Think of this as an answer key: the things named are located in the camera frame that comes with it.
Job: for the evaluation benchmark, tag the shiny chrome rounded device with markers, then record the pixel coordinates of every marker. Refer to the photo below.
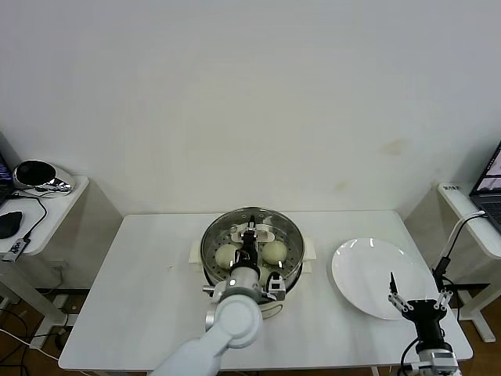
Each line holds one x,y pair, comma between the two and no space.
31,174

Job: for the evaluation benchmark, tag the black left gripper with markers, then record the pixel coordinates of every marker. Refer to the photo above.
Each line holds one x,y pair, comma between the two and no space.
247,254

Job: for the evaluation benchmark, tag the black computer mouse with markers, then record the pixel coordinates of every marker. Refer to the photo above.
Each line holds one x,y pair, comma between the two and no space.
9,225

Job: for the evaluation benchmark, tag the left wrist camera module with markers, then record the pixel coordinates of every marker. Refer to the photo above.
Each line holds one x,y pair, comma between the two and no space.
276,288

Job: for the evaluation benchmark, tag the white side table with label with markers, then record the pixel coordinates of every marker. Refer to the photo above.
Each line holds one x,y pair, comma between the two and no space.
454,203

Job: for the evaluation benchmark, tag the grey laptop with bright screen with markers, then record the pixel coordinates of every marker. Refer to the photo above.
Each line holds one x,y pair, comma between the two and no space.
489,203

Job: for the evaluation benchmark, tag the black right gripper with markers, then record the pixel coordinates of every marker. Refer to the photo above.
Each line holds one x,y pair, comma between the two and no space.
426,317

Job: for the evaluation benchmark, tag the stainless steel steamer basket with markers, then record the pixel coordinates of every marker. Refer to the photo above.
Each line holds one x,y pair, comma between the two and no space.
293,276

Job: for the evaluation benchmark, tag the small grey usb adapter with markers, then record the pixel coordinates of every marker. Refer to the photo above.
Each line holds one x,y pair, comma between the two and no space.
15,247

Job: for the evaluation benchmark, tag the round white plate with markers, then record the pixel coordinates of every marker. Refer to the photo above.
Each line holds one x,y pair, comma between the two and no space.
364,274

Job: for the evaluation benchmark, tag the white steamed baozi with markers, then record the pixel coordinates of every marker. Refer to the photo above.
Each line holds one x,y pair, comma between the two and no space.
274,250
267,275
226,256

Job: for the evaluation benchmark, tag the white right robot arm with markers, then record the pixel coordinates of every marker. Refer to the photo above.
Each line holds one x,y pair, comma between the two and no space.
428,346

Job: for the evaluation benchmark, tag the dark laptop beside chrome device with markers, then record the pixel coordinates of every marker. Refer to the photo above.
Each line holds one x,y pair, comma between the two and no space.
3,176

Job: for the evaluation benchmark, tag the white side table with mouse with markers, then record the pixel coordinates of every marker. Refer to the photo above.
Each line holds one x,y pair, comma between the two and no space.
58,211

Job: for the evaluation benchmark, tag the small printed label sticker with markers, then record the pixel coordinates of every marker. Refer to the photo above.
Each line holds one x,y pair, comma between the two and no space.
451,188

